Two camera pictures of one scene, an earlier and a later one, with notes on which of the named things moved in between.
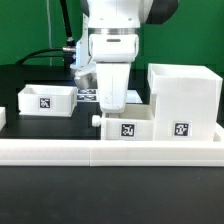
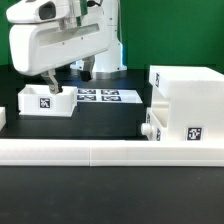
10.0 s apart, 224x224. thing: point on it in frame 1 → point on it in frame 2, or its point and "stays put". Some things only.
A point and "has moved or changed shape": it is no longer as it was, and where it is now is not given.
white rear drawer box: x=47 y=100 stays put
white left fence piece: x=3 y=119 stays put
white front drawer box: x=136 y=123 → x=153 y=129
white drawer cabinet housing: x=186 y=100 has moved or changed shape
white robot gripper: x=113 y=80 → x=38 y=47
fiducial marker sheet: x=90 y=95 stays put
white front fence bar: x=111 y=153 stays put
